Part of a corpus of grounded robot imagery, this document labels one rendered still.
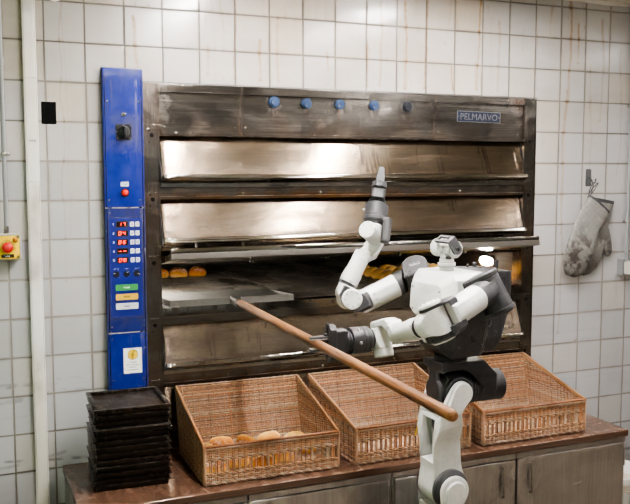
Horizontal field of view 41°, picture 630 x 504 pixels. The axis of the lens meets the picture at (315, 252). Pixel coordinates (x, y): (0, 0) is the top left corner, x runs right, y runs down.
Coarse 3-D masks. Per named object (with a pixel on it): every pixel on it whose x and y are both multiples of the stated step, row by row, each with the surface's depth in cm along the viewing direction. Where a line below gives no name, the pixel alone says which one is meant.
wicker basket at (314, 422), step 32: (192, 384) 357; (224, 384) 362; (256, 384) 367; (288, 384) 372; (192, 416) 354; (224, 416) 360; (256, 416) 364; (288, 416) 370; (320, 416) 349; (192, 448) 330; (224, 448) 315; (256, 448) 321; (288, 448) 326; (320, 448) 350; (224, 480) 317
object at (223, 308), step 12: (516, 288) 421; (288, 300) 373; (300, 300) 376; (312, 300) 378; (324, 300) 380; (396, 300) 395; (408, 300) 397; (168, 312) 353; (180, 312) 355; (192, 312) 357; (204, 312) 359; (216, 312) 361; (228, 312) 363
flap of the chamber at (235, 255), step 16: (528, 240) 404; (176, 256) 337; (192, 256) 340; (208, 256) 342; (224, 256) 345; (240, 256) 347; (256, 256) 350; (272, 256) 356; (288, 256) 362; (304, 256) 369; (320, 256) 376; (336, 256) 383
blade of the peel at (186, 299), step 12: (264, 288) 406; (168, 300) 356; (180, 300) 355; (192, 300) 357; (204, 300) 359; (216, 300) 361; (228, 300) 363; (252, 300) 367; (264, 300) 369; (276, 300) 371
